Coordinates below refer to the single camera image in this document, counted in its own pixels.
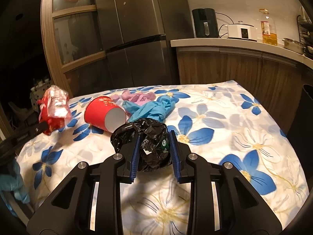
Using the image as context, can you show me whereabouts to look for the black plastic bag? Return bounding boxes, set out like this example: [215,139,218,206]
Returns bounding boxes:
[110,118,171,172]

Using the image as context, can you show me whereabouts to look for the red clear snack wrapper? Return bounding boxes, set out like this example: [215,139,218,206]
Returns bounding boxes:
[37,85,72,135]

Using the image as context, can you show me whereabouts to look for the red paper cup white interior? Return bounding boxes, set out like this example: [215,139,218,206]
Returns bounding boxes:
[84,96,126,133]

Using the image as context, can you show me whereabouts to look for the blue rubber glove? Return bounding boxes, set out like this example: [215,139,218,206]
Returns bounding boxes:
[122,96,176,123]

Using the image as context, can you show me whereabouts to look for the black trash bin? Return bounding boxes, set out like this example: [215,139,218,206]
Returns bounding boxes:
[286,84,313,189]

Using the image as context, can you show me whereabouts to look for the wooden lower kitchen cabinets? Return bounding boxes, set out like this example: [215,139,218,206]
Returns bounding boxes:
[177,48,312,133]

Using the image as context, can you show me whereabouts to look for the blue floral tablecloth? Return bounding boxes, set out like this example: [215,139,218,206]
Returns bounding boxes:
[17,81,309,234]

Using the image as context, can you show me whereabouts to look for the wooden glass cabinet door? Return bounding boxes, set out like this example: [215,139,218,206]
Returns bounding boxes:
[40,0,112,97]

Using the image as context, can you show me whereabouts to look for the dark steel refrigerator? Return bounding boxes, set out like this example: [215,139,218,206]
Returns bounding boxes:
[95,0,194,88]

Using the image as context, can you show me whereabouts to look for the steel pot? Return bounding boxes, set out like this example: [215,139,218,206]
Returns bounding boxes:
[282,38,305,55]

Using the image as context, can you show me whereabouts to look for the black air fryer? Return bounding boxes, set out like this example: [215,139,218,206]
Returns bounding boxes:
[192,8,219,38]

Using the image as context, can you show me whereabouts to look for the cooking oil bottle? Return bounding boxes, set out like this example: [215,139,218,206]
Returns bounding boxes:
[259,9,278,46]

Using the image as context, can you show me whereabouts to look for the white rice cooker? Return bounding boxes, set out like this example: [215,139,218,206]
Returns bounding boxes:
[227,21,257,41]

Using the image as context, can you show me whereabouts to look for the black dish rack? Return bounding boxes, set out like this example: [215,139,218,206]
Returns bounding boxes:
[297,15,313,59]

